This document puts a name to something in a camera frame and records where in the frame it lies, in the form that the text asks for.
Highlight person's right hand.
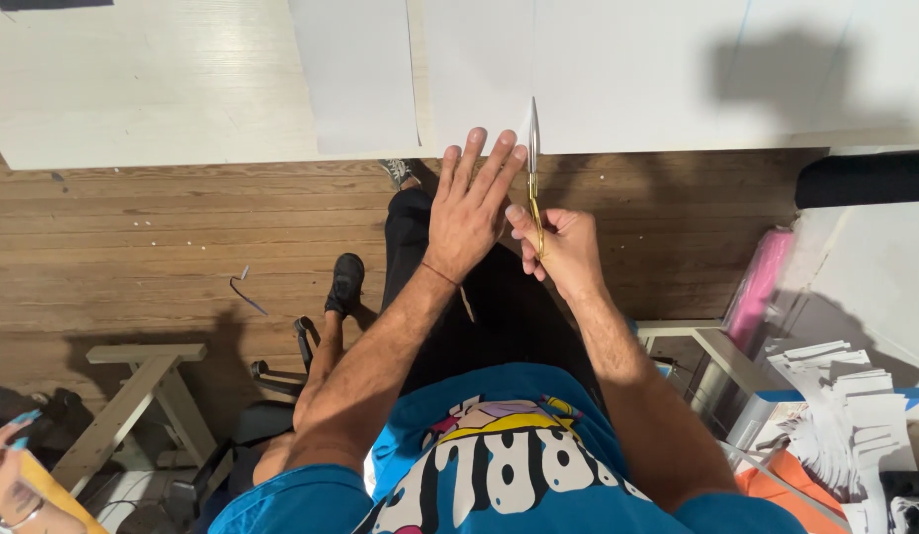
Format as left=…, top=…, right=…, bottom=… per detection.
left=505, top=204, right=606, bottom=301

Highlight person's left hand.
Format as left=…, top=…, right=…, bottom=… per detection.
left=422, top=128, right=529, bottom=287

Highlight gold-handled scissors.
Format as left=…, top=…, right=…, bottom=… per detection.
left=526, top=96, right=546, bottom=261

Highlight large white paper sheet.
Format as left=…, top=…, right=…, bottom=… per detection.
left=422, top=0, right=919, bottom=157

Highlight grey sneaker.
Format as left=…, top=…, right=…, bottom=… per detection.
left=378, top=158, right=418, bottom=191

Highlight black trousers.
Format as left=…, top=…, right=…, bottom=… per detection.
left=381, top=185, right=606, bottom=416

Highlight black shoe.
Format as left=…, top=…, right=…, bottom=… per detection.
left=324, top=253, right=366, bottom=318

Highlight white trestle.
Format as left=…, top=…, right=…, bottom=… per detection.
left=634, top=319, right=781, bottom=416

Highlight narrow white paper sheet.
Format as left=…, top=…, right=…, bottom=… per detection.
left=288, top=0, right=421, bottom=157

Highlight pink roll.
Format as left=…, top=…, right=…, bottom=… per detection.
left=723, top=227, right=795, bottom=354

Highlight blue scrap strip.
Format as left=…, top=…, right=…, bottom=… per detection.
left=229, top=265, right=269, bottom=317

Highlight blue printed t-shirt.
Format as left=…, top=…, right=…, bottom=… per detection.
left=207, top=362, right=809, bottom=534

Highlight black office chair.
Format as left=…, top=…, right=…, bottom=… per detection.
left=192, top=315, right=319, bottom=513

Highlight white board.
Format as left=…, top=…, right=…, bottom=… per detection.
left=789, top=202, right=919, bottom=372

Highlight orange sheet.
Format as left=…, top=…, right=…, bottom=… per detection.
left=734, top=448, right=852, bottom=534

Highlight pile of white paper strips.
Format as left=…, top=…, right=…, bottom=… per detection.
left=765, top=340, right=919, bottom=534

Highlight pale wooden trestle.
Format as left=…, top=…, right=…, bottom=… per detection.
left=50, top=343, right=221, bottom=496

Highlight dark mat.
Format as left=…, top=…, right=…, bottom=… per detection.
left=0, top=0, right=115, bottom=12

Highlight black bag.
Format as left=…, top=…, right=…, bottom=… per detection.
left=0, top=382, right=108, bottom=476

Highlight yellow envelope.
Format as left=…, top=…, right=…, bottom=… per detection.
left=18, top=451, right=109, bottom=534

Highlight red string bracelet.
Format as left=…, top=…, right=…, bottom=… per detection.
left=420, top=260, right=477, bottom=324

